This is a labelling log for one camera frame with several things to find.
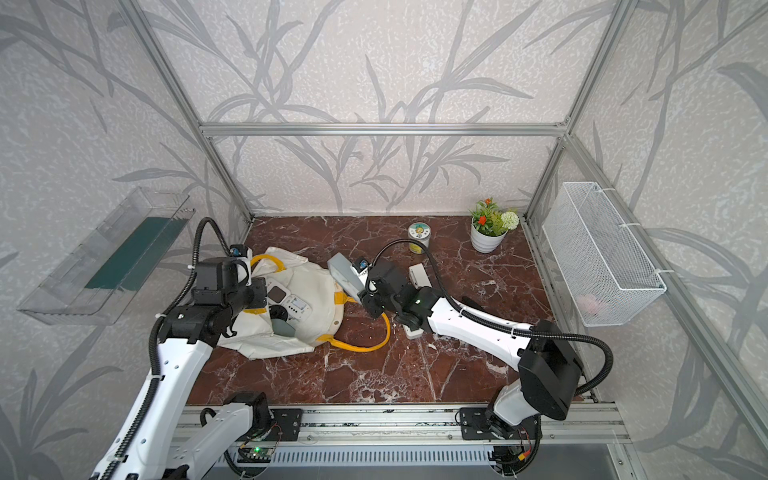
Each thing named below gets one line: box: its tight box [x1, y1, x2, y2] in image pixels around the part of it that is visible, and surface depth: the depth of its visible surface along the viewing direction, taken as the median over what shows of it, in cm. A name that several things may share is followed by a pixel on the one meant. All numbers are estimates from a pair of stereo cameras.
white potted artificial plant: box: [470, 197, 520, 254], surface depth 101 cm
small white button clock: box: [286, 294, 313, 322], surface depth 93 cm
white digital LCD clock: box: [402, 324, 424, 340], surface depth 89 cm
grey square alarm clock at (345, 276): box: [327, 252, 363, 305], surface depth 82 cm
